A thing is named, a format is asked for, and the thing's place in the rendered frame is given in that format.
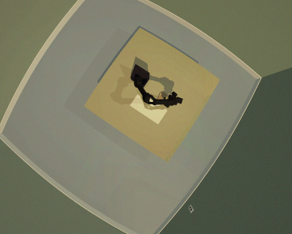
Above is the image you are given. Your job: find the tan circuit board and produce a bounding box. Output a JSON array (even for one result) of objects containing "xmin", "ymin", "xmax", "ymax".
[{"xmin": 158, "ymin": 93, "xmax": 168, "ymax": 99}]

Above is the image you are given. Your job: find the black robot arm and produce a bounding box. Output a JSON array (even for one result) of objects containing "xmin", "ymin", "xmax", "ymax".
[{"xmin": 134, "ymin": 76, "xmax": 183, "ymax": 106}]

